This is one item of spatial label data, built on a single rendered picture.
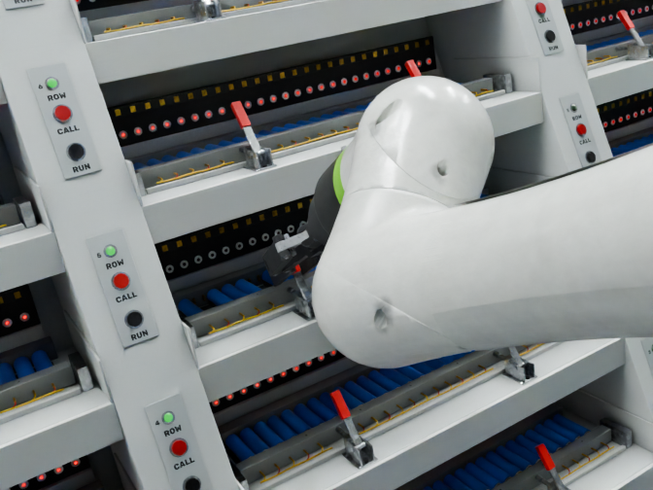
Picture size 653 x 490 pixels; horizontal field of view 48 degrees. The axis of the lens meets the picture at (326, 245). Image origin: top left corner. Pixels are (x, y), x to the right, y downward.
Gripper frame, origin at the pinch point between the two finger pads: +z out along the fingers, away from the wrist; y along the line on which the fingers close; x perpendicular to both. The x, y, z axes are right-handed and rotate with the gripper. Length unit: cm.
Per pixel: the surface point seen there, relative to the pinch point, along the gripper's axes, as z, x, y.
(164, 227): -3.2, 8.2, -13.9
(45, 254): -3.7, 9.1, -26.8
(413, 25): 12, 33, 42
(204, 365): -1.1, -7.6, -15.0
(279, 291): 4.2, -2.1, -1.4
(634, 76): -4, 9, 65
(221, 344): 1.8, -5.9, -11.6
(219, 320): 4.6, -2.8, -9.9
